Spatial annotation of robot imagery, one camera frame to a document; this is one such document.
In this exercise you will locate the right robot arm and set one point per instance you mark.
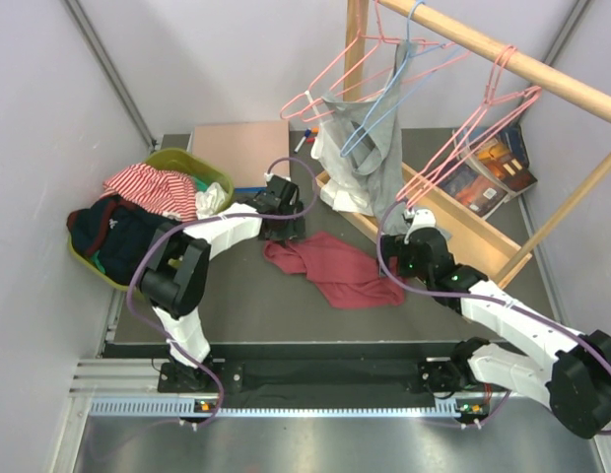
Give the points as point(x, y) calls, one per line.
point(564, 370)

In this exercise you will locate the stack of books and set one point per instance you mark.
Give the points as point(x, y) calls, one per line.
point(484, 175)

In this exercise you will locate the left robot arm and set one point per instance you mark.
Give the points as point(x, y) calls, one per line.
point(174, 278)

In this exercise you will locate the blue wire hanger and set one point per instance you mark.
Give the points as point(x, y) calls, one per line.
point(398, 90)

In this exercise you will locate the grey tank top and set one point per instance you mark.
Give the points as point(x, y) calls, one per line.
point(377, 161)

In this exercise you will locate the red white striped garment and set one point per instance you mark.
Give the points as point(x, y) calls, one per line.
point(167, 193)

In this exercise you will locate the maroon tank top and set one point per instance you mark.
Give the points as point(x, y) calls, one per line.
point(346, 276)

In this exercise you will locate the navy garment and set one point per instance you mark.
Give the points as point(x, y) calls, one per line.
point(113, 236)

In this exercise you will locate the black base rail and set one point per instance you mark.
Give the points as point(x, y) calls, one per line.
point(322, 375)

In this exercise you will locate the green laundry basket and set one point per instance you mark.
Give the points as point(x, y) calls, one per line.
point(202, 173)

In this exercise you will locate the blue capped marker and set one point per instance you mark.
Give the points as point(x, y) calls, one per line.
point(305, 136)

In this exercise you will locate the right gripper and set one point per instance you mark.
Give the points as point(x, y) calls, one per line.
point(396, 246)

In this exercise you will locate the wooden clothes rack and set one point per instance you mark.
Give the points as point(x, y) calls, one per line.
point(513, 75)

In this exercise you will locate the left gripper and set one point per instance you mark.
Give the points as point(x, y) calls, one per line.
point(293, 231)

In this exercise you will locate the pink folder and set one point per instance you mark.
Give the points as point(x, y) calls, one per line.
point(242, 151)

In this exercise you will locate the white crumpled cloth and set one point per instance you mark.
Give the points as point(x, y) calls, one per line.
point(211, 201)

